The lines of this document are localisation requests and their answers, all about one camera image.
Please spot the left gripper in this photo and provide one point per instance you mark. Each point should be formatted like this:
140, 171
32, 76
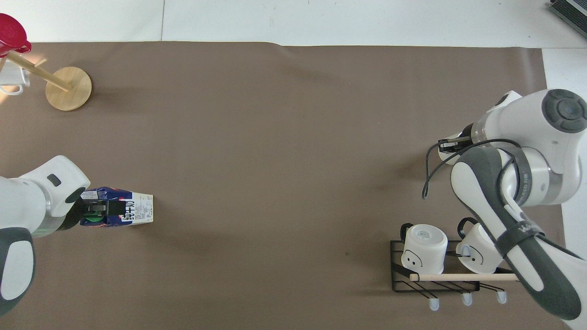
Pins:
73, 211

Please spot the white smiley face mug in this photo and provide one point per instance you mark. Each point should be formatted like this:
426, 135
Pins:
424, 250
477, 254

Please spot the grey laptop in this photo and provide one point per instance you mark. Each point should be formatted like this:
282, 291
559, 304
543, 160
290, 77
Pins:
571, 13

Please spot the red cup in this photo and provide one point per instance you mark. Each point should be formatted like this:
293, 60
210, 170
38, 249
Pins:
10, 33

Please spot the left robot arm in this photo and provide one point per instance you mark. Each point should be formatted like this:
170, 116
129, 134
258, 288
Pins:
27, 201

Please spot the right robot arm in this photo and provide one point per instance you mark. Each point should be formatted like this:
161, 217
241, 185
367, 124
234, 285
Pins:
527, 183

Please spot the blue and white milk carton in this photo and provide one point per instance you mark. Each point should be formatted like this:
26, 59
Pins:
137, 210

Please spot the wooden mug tree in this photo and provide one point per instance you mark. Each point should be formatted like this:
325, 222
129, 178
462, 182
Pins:
69, 89

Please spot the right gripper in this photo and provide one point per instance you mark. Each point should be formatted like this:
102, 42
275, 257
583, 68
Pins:
466, 137

